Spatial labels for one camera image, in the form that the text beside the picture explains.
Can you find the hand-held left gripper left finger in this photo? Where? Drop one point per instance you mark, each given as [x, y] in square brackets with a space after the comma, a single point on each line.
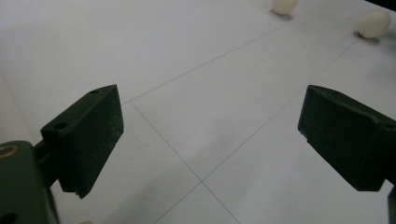
[88, 140]

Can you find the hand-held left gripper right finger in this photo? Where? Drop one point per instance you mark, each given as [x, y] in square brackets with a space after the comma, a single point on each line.
[345, 140]

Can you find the white egg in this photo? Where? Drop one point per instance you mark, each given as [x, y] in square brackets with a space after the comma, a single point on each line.
[373, 24]
[284, 6]

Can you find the white gridded table sheet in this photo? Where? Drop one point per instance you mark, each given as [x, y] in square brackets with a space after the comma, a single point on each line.
[202, 93]

